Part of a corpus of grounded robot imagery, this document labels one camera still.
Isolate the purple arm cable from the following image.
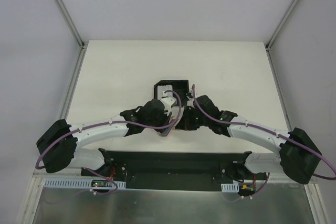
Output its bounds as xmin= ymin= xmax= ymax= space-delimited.
xmin=190 ymin=84 xmax=336 ymax=180
xmin=36 ymin=89 xmax=183 ymax=169

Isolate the white cards stack in tray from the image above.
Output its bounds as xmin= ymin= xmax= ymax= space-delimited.
xmin=156 ymin=84 xmax=173 ymax=97

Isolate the right aluminium frame post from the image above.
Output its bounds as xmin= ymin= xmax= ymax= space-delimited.
xmin=265 ymin=0 xmax=301 ymax=51

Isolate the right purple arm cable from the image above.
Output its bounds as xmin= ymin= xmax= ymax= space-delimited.
xmin=190 ymin=84 xmax=336 ymax=180

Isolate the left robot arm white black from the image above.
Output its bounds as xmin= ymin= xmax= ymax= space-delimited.
xmin=35 ymin=97 xmax=177 ymax=176

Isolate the black card tray box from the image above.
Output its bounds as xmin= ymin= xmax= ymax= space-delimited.
xmin=153 ymin=80 xmax=190 ymax=106

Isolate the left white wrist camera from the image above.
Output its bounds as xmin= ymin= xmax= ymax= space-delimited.
xmin=160 ymin=92 xmax=177 ymax=112

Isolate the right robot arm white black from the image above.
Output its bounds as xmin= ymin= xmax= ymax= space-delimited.
xmin=176 ymin=95 xmax=320 ymax=185

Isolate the right white cable duct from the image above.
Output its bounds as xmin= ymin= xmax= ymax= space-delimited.
xmin=220 ymin=182 xmax=239 ymax=193

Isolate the left aluminium frame post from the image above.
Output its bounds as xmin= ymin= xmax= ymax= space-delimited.
xmin=54 ymin=0 xmax=85 ymax=49

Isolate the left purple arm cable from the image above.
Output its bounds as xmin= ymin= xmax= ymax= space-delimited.
xmin=36 ymin=89 xmax=183 ymax=169

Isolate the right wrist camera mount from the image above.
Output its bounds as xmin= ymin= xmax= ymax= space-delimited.
xmin=186 ymin=92 xmax=194 ymax=101

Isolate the tan leather card holder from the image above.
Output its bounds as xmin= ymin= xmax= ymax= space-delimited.
xmin=158 ymin=119 xmax=180 ymax=137

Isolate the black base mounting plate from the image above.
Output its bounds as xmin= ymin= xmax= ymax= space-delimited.
xmin=96 ymin=151 xmax=266 ymax=191

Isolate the aluminium cross rail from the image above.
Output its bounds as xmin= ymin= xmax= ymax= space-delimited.
xmin=309 ymin=175 xmax=319 ymax=184

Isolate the left white cable duct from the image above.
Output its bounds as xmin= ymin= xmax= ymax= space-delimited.
xmin=44 ymin=178 xmax=126 ymax=190

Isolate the left table side rail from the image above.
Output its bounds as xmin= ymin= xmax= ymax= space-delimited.
xmin=56 ymin=45 xmax=87 ymax=121

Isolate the aluminium frame post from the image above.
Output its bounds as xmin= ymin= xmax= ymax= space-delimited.
xmin=265 ymin=0 xmax=301 ymax=51
xmin=54 ymin=0 xmax=85 ymax=49

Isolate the white cable duct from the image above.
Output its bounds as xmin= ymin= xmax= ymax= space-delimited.
xmin=220 ymin=182 xmax=239 ymax=193
xmin=44 ymin=178 xmax=126 ymax=190

